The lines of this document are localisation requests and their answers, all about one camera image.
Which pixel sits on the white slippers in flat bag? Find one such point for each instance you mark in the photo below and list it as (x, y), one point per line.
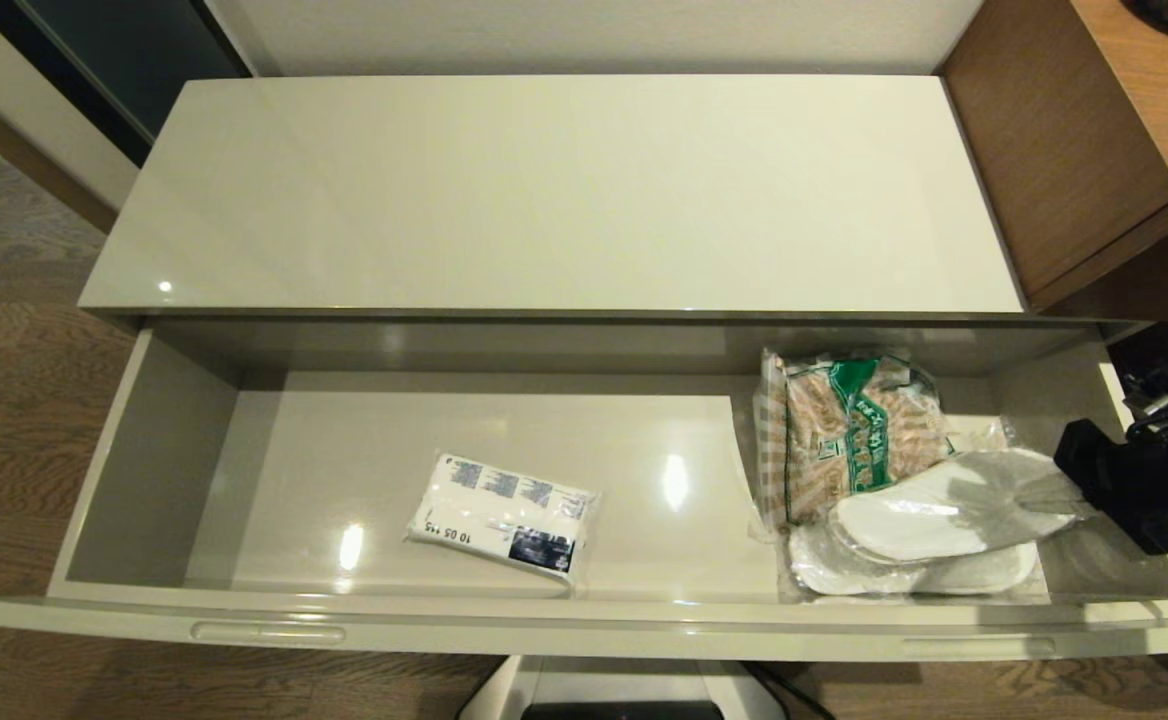
(824, 570)

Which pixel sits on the white tissue pack blue print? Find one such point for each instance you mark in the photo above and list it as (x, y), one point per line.
(499, 510)

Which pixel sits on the glossy grey cabinet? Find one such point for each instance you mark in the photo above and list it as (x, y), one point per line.
(494, 200)

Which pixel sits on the open grey drawer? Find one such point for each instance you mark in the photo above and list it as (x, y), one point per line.
(144, 480)

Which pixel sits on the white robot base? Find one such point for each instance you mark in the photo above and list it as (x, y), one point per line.
(624, 680)

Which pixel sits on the white slippers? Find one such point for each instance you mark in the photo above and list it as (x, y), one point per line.
(924, 520)
(824, 570)

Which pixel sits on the dark glass door panel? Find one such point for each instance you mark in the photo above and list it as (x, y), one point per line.
(124, 60)

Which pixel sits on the brown wooden desk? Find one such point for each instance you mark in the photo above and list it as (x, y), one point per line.
(1074, 130)

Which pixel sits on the green brown snack bag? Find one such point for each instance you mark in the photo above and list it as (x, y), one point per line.
(844, 440)

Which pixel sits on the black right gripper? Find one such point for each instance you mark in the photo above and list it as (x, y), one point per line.
(1149, 495)

